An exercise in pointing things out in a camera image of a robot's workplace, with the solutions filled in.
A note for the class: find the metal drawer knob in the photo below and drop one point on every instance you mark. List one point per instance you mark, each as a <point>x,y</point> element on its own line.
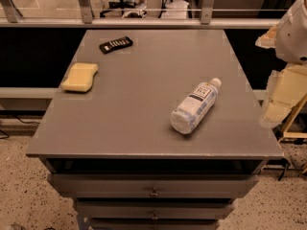
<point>155,216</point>
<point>154,193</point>

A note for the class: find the yellow sponge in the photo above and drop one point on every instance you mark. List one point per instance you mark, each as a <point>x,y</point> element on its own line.
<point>80,77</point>

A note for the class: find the black remote control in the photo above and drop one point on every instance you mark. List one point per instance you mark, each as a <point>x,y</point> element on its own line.
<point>116,44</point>

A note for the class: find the grey drawer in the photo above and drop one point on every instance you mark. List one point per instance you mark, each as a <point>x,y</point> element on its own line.
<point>140,186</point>
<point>177,209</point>
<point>161,224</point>

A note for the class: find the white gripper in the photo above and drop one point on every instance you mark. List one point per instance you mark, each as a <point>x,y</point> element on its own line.
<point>293,38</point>

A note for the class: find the blue plastic water bottle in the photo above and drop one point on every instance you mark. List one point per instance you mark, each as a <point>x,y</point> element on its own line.
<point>186,117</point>

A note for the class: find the yellow wooden stand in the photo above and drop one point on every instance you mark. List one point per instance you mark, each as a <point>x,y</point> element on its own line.
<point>285,133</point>

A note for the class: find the metal top drawer knob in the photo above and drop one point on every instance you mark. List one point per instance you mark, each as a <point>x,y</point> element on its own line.
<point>154,193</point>

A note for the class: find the grey top drawer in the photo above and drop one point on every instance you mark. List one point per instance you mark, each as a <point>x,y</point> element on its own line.
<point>140,186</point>

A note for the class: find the grey metal railing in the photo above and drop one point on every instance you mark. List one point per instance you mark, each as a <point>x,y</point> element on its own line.
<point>216,14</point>

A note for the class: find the black office chair base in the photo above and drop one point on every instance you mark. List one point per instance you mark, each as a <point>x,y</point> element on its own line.
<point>128,9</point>

